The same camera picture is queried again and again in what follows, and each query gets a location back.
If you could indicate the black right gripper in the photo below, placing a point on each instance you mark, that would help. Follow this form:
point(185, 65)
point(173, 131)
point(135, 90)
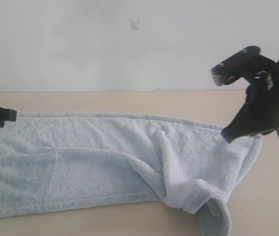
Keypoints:
point(260, 111)

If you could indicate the light blue fluffy towel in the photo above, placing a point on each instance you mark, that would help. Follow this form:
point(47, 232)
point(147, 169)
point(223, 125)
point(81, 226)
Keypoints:
point(53, 162)

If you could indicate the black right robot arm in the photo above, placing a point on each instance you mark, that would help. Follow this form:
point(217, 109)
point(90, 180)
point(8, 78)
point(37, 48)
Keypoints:
point(253, 70)

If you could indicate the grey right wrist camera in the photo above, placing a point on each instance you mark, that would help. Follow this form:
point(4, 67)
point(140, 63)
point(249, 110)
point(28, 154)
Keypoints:
point(226, 69)

